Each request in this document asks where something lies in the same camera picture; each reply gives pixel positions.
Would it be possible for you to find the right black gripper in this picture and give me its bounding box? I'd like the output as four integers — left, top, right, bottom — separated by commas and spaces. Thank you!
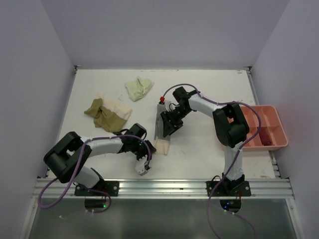
161, 105, 191, 136

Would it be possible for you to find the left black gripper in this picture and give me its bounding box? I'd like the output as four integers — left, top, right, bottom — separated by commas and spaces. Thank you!
130, 139, 157, 164

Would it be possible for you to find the grey and cream underwear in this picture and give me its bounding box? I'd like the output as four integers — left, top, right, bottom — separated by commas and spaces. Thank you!
154, 104, 170, 155

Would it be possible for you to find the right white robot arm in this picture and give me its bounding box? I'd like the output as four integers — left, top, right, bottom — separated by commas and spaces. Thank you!
160, 86, 249, 196

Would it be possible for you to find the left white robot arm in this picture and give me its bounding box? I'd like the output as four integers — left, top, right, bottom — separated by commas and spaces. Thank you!
43, 123, 157, 196

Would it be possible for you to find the olive and cream underwear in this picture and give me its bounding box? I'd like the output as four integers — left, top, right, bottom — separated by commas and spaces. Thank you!
84, 93, 133, 132

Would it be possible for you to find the pale green underwear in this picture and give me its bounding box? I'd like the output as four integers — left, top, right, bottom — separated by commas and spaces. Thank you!
125, 77, 154, 102

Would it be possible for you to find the dark red rolled underwear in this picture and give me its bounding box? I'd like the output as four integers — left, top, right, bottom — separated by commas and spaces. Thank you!
259, 127, 272, 146

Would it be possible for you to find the pink divided tray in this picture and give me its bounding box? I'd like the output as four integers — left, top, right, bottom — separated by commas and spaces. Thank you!
243, 105, 288, 152

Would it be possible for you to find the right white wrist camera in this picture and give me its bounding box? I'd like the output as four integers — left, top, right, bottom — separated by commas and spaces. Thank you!
159, 96, 171, 108

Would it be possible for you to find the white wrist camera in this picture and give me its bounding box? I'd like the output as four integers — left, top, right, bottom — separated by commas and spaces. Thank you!
159, 96, 171, 108
135, 160, 150, 176

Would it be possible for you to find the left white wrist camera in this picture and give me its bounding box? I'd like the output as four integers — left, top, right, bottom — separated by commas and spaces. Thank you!
135, 160, 150, 176

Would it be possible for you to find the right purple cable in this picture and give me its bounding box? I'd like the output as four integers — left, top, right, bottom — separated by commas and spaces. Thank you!
161, 83, 262, 239

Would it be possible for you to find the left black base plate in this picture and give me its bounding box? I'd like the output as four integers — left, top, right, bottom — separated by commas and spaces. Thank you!
74, 180, 120, 197

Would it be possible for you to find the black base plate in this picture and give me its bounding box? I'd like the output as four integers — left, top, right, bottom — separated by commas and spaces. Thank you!
212, 174, 252, 197
74, 180, 120, 197

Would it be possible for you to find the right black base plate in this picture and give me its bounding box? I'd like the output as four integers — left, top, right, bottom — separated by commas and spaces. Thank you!
212, 174, 252, 197

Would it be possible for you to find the aluminium mounting rail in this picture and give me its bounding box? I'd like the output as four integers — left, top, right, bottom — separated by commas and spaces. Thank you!
31, 177, 294, 199

